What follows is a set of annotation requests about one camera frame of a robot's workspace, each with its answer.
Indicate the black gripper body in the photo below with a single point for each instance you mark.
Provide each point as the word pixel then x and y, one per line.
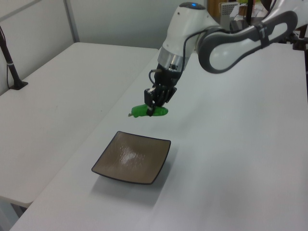
pixel 166 78

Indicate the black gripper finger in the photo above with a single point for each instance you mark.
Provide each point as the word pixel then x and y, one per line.
pixel 149 101
pixel 169 96

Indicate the green chili pepper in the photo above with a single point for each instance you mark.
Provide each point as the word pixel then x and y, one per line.
pixel 157 111

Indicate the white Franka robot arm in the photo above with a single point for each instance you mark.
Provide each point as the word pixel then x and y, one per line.
pixel 216 41

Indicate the square brown ceramic plate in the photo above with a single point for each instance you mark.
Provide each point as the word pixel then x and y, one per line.
pixel 132 157

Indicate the brown wooden panel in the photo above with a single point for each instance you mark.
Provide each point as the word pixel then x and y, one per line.
pixel 213 8

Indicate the white perforated panel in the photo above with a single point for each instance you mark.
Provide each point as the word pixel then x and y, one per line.
pixel 227 12

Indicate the thin black vertical pole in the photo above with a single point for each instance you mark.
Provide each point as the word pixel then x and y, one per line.
pixel 249 10

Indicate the black clamp stand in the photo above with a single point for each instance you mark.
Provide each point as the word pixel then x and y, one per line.
pixel 300 42

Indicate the grey partition frame post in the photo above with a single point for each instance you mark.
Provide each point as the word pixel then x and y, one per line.
pixel 71 20

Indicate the black camera stand pole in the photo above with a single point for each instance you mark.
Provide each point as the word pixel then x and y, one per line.
pixel 9 61

